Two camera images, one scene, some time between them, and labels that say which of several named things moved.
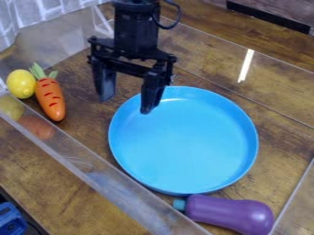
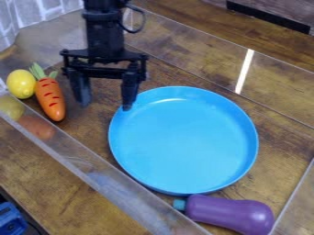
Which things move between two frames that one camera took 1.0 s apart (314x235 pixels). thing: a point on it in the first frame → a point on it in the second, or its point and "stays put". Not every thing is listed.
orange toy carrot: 49,93 stays put
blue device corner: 12,224 stays put
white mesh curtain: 19,13 stays put
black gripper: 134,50 → 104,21
